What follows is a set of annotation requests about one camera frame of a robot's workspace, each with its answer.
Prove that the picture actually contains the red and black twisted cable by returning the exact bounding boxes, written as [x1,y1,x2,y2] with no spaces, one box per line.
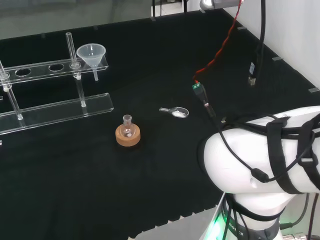
[193,0,245,85]

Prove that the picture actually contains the small round-bottom glass flask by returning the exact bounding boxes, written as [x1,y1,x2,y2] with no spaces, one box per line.
[121,114,135,138]

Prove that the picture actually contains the green terminal plug adapter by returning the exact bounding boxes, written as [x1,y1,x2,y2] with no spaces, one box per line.
[191,82,217,119]

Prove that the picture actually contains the black cloth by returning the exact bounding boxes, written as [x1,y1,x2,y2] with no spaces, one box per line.
[0,7,320,240]

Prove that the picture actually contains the black USB cable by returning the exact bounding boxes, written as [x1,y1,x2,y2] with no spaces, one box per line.
[247,0,267,88]

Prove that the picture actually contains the clear plastic funnel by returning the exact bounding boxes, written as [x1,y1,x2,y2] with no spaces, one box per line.
[76,43,107,82]

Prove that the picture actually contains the clear acrylic funnel stand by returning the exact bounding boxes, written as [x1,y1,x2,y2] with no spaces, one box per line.
[0,32,115,136]

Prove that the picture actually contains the cork ring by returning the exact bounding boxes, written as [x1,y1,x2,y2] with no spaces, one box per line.
[115,124,141,148]

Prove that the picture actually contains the grey metal camera housing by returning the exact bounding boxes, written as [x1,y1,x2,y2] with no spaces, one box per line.
[199,0,245,11]

